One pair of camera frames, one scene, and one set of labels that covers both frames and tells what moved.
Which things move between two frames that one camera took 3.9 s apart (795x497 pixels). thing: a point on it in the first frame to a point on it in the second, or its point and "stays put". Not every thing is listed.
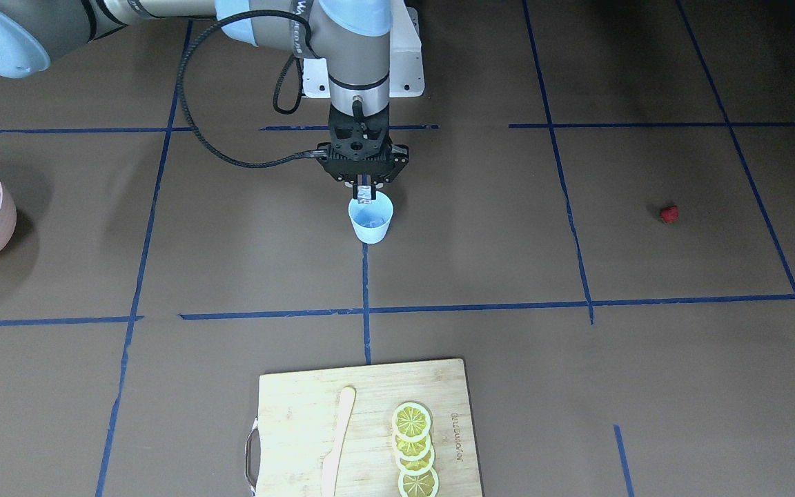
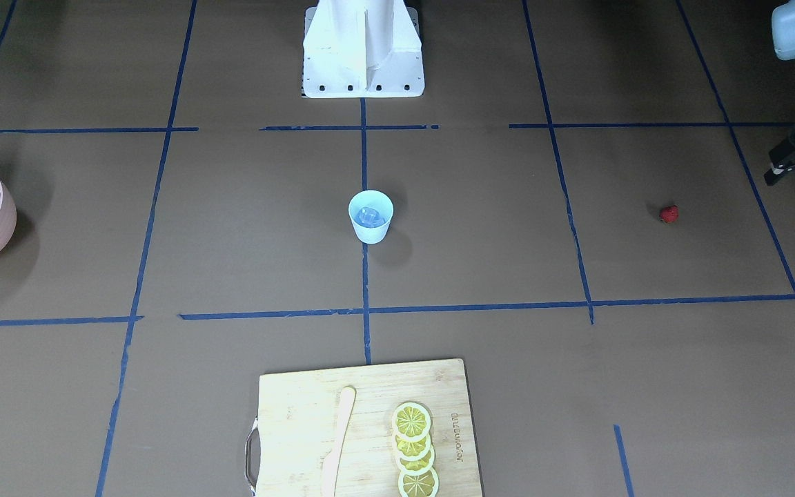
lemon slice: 426,484 stays put
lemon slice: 413,450 stays put
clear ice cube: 364,194 to 373,219
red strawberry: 669,214 stays put
